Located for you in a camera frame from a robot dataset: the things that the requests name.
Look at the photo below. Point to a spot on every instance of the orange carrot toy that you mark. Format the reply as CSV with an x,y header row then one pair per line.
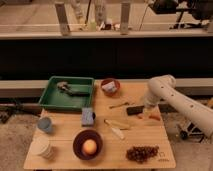
x,y
146,116

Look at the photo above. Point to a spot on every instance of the grey tool in tray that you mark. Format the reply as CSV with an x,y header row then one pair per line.
x,y
64,87

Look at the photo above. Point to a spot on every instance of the blue sponge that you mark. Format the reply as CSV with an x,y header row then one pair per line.
x,y
88,117

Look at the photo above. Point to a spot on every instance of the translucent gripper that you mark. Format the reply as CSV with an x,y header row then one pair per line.
x,y
148,111

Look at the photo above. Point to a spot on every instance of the small wooden spoon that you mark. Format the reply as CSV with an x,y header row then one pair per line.
x,y
119,105

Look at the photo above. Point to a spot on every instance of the right grey post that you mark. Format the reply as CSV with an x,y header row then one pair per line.
x,y
125,11

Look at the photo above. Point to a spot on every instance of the blue cup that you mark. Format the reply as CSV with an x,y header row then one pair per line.
x,y
45,125

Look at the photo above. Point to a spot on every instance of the left grey post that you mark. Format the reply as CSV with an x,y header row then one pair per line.
x,y
62,18

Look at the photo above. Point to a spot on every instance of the white object in red bowl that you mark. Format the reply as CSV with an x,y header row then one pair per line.
x,y
110,87

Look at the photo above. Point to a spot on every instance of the black camera on stand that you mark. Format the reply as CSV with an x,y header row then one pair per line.
x,y
199,9

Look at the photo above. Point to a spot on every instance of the small red bowl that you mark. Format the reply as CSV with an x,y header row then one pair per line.
x,y
105,81

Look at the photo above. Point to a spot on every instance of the orange ball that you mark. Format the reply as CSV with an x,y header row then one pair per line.
x,y
89,147

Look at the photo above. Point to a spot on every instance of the white ribbed cup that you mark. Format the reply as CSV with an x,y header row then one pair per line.
x,y
41,147

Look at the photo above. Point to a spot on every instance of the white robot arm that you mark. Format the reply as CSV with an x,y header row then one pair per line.
x,y
163,87

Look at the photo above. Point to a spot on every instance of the bunch of dark grapes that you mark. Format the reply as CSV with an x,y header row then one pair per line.
x,y
141,154

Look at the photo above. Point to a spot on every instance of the green plastic tray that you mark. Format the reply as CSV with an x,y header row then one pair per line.
x,y
55,100

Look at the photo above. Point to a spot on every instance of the grey post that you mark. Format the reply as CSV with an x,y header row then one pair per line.
x,y
62,18
125,11

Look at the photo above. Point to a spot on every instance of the dark brown bowl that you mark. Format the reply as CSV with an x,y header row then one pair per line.
x,y
81,138

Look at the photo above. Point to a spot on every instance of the black eraser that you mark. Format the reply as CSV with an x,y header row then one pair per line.
x,y
134,110

